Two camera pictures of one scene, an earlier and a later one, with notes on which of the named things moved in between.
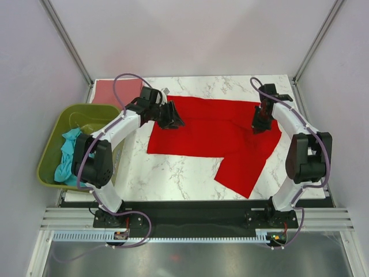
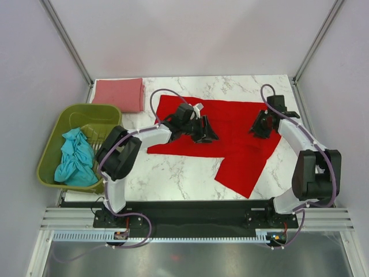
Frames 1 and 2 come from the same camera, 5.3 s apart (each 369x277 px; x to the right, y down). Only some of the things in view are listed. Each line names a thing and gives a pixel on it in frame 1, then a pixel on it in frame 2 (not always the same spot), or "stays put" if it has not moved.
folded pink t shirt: x=127 y=89 stays put
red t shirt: x=218 y=128 stays put
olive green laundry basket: x=88 y=117 stays put
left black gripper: x=172 y=119 to x=210 y=134
